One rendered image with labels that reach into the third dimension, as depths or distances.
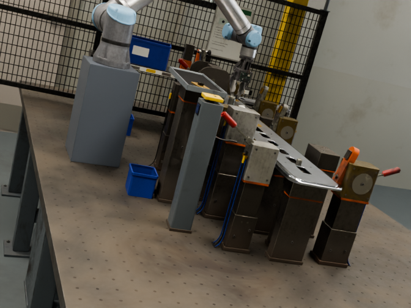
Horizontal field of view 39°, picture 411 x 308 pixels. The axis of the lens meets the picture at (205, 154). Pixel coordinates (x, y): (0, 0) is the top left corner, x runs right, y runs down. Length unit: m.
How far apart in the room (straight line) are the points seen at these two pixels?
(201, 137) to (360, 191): 0.55
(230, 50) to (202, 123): 1.61
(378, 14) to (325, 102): 1.00
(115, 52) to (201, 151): 0.67
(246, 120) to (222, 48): 1.40
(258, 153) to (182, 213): 0.33
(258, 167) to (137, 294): 0.56
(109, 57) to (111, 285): 1.07
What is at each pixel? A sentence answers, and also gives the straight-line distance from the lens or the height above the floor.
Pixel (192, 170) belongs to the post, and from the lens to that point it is 1.84.
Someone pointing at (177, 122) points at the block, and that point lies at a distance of 2.07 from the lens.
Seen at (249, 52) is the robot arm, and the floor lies 1.25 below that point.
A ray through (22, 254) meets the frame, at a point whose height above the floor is 0.01.
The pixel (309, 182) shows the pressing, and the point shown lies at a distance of 1.78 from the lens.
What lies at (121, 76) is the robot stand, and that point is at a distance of 2.30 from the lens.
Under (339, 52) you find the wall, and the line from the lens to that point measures 5.88.
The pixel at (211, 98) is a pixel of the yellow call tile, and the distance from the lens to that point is 1.79.
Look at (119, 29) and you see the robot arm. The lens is 2.31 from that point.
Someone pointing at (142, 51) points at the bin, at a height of 1.10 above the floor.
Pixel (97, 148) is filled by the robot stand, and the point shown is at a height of 0.77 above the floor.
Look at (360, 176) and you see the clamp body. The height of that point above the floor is 1.03.
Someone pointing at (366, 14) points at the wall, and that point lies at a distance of 5.98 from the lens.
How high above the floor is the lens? 1.44
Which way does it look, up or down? 15 degrees down
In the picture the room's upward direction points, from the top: 15 degrees clockwise
